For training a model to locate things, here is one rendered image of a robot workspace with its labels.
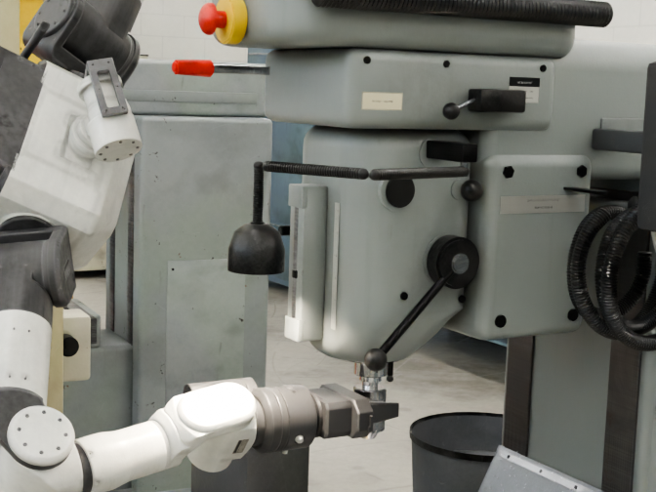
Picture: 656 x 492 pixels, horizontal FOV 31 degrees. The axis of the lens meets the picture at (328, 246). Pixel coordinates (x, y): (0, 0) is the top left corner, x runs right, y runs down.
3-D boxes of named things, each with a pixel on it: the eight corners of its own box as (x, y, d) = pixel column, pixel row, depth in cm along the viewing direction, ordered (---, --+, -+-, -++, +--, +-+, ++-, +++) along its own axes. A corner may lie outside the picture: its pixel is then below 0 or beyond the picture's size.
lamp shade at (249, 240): (216, 269, 148) (217, 221, 147) (250, 264, 154) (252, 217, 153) (262, 276, 144) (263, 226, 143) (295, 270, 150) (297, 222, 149)
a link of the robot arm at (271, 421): (298, 425, 154) (219, 435, 148) (272, 471, 161) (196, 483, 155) (268, 357, 161) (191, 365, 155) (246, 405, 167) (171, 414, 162)
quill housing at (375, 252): (354, 375, 152) (363, 128, 148) (281, 343, 170) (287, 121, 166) (472, 362, 162) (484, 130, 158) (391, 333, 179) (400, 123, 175)
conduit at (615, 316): (604, 359, 150) (615, 198, 147) (523, 335, 164) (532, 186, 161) (706, 348, 159) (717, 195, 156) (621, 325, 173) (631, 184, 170)
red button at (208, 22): (207, 34, 145) (208, 1, 144) (194, 34, 148) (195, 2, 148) (231, 35, 147) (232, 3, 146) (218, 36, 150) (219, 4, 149)
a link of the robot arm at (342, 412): (375, 388, 159) (298, 397, 153) (372, 457, 161) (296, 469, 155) (329, 367, 170) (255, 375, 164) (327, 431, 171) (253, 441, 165)
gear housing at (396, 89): (348, 129, 145) (350, 46, 143) (260, 120, 166) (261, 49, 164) (556, 131, 161) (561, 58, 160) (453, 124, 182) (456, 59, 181)
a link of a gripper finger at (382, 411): (395, 419, 167) (358, 425, 163) (396, 397, 166) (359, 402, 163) (401, 423, 165) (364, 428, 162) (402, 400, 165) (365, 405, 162)
